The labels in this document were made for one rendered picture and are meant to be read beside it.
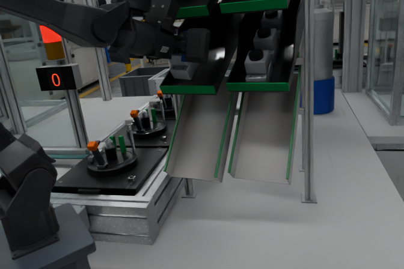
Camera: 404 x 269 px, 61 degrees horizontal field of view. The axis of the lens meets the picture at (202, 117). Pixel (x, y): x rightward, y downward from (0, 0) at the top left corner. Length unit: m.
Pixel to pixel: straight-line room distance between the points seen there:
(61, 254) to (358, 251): 0.57
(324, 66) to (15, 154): 1.28
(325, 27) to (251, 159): 0.86
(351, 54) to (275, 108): 1.10
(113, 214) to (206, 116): 0.32
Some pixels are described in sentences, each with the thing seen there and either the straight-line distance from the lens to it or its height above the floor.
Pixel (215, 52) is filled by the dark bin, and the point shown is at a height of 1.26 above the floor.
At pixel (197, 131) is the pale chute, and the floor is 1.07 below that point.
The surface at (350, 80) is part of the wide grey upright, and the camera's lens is 1.92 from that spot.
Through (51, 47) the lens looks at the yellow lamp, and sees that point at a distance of 1.09.
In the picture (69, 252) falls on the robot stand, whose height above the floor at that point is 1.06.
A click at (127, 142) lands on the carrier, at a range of 1.14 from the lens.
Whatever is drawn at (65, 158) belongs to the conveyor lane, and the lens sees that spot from 1.20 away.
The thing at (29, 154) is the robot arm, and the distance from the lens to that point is 0.52.
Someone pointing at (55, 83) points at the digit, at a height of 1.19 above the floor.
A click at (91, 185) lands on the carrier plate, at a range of 0.91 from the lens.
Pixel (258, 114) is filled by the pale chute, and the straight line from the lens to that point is 0.84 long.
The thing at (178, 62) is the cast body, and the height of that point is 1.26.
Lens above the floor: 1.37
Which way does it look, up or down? 18 degrees down
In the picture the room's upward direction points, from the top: 6 degrees counter-clockwise
